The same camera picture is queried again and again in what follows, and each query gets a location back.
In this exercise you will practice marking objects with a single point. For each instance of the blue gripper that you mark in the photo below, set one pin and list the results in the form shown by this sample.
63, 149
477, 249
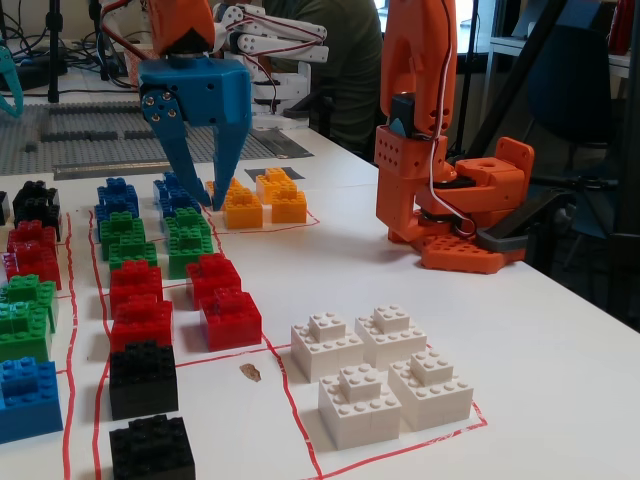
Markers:
207, 92

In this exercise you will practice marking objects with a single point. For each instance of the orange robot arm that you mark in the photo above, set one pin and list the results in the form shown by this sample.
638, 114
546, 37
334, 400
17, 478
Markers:
415, 75

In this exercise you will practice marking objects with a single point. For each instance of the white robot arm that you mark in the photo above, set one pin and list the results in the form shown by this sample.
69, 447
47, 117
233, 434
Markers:
300, 52

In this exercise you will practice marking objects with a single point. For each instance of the short grey brick row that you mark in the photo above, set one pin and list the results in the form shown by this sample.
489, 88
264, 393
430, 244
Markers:
140, 134

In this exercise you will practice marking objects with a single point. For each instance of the yellow lego stack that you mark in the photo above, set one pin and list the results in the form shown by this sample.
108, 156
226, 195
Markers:
243, 215
275, 180
289, 207
239, 187

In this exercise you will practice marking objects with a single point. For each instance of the red white patterned box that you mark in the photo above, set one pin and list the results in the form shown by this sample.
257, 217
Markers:
134, 70

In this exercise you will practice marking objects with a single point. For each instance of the wide grey tape strip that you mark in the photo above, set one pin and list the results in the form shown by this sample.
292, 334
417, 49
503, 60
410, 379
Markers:
285, 145

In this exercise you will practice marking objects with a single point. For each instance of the green lego stack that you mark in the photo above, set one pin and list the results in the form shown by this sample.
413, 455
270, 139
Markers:
122, 227
186, 222
132, 255
25, 340
192, 257
30, 295

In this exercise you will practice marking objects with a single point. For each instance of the long grey tape strip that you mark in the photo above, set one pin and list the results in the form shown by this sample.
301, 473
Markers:
110, 170

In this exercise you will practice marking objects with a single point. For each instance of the long grey brick row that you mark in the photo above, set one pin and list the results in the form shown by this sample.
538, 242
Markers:
90, 110

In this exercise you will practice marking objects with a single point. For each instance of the black stand pole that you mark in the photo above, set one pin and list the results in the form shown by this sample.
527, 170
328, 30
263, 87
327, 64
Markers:
53, 50
104, 65

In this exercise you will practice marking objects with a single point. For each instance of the grey lego baseplate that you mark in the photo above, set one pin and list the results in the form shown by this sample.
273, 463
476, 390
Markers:
75, 152

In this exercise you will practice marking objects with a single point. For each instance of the red lego stack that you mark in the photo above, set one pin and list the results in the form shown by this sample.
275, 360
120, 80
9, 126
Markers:
30, 235
230, 322
135, 280
212, 275
142, 325
35, 267

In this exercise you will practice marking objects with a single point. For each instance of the person in green shirt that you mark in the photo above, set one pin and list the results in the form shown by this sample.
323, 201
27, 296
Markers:
350, 75

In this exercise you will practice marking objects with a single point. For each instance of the small grey brick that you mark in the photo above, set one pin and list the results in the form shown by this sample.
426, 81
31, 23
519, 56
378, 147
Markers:
31, 146

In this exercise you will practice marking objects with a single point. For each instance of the black box device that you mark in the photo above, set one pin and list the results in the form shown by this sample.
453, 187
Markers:
30, 77

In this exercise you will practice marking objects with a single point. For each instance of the black lego stack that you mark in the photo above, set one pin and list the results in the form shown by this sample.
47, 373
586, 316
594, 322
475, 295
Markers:
150, 450
142, 380
36, 207

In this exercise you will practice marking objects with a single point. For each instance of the teal gripper claw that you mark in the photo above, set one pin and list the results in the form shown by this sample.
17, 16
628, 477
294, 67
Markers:
11, 70

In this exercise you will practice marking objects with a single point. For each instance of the brown paper scrap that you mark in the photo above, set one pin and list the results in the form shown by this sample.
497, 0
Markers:
250, 372

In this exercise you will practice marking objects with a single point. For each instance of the white lego stack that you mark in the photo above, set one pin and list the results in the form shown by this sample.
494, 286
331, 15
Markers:
320, 345
390, 335
360, 415
435, 395

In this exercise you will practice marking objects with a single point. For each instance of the large blue lego stack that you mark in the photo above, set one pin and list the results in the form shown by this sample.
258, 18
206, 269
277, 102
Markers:
30, 405

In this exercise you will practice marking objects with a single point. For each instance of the black slanted pole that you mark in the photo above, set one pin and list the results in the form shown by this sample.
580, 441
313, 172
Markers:
515, 80

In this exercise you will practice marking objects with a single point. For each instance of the grey black table clamp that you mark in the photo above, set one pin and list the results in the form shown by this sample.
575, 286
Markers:
505, 240

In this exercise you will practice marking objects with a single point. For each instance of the dark blue chair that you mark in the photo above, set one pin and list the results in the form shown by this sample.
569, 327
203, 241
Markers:
570, 85

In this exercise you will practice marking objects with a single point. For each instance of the red object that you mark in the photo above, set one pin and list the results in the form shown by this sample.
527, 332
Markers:
620, 30

